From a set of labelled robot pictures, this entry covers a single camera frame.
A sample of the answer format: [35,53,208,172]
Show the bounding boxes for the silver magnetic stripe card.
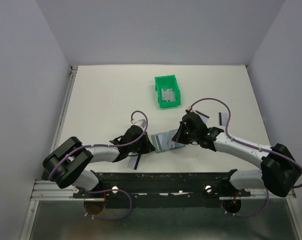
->
[151,133,170,152]

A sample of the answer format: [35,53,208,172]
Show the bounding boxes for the green leather card holder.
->
[151,129,185,154]

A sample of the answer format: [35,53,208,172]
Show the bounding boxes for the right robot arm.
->
[172,112,302,198]

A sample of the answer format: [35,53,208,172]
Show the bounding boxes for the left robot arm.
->
[42,124,156,198]

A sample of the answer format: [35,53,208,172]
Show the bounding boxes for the silver card near right gripper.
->
[198,112,210,123]

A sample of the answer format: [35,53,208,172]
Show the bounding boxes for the far right silver card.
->
[218,112,229,127]

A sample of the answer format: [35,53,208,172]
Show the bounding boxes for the silver card in bin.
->
[161,88,178,102]

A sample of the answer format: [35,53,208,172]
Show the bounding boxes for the green plastic bin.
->
[154,75,181,109]

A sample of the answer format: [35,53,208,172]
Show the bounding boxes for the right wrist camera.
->
[185,106,194,113]

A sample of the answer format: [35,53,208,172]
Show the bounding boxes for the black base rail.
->
[73,170,251,209]

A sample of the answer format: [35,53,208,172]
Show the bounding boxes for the right aluminium frame extrusion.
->
[248,187,298,240]

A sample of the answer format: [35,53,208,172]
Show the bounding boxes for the aluminium frame extrusion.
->
[18,65,79,240]
[248,187,298,240]

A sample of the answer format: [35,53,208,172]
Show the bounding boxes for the left aluminium frame extrusion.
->
[18,65,79,240]

